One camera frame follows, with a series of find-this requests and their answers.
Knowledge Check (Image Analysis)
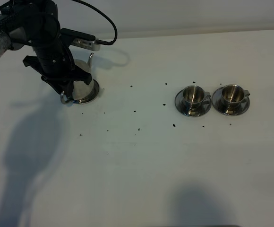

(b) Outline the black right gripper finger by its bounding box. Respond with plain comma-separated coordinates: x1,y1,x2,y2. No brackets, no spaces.
66,67,93,85

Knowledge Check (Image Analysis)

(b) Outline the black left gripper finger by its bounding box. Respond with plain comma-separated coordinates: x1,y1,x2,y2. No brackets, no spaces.
23,56,69,95

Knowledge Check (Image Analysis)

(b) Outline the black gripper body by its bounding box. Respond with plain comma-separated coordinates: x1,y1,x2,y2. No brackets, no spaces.
32,28,75,71

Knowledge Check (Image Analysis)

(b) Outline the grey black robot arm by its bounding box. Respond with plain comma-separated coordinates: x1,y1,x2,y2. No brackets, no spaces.
0,0,101,104

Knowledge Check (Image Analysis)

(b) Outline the stainless steel teapot coaster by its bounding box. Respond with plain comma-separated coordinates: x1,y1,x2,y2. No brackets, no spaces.
69,79,99,104

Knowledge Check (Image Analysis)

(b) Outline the left stainless steel teacup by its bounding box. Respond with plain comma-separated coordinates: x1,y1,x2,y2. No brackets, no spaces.
182,85,211,110

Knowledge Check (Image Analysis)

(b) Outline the stainless steel teacup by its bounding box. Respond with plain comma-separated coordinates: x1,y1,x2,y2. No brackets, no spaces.
220,84,250,109
182,85,211,110

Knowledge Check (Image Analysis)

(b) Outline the left stainless steel saucer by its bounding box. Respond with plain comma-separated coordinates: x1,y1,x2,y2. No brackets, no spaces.
174,85,212,117

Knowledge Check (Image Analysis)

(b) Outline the stainless steel saucer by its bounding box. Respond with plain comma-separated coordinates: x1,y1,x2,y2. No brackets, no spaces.
211,85,250,116
174,85,212,117

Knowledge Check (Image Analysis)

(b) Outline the right stainless steel saucer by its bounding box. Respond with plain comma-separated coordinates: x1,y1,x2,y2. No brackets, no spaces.
211,85,250,116

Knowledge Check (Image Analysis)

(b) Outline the right stainless steel teacup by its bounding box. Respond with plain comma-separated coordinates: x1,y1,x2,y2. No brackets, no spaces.
220,84,250,109

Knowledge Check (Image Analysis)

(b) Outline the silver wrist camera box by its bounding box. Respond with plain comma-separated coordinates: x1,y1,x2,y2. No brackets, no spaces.
60,28,101,52

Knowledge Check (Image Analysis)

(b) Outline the black braided cable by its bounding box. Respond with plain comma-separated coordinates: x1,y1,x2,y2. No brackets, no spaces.
0,0,118,79

